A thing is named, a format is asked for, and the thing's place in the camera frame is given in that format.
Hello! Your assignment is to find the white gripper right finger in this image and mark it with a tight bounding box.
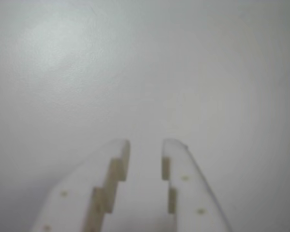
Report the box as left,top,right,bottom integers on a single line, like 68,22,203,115
161,138,234,232

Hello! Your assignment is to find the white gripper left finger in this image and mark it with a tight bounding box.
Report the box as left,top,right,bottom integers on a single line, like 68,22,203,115
30,138,131,232

